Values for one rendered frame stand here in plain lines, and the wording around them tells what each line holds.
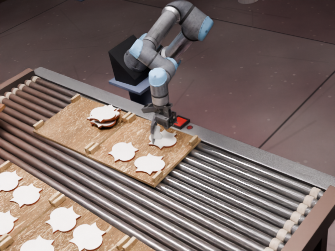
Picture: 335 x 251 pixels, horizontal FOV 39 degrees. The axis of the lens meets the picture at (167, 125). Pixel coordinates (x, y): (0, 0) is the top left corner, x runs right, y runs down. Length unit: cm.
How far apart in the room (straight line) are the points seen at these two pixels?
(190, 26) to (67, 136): 82
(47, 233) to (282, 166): 100
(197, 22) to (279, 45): 260
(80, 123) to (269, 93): 208
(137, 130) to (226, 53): 261
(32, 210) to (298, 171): 112
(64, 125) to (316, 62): 272
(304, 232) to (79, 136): 120
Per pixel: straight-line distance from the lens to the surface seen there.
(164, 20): 221
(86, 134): 239
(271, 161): 207
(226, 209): 189
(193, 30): 233
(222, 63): 462
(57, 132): 247
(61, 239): 192
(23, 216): 208
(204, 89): 426
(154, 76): 196
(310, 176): 201
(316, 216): 181
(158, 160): 210
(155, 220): 189
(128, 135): 230
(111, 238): 185
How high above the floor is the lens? 230
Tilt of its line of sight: 36 degrees down
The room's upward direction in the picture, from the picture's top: 11 degrees counter-clockwise
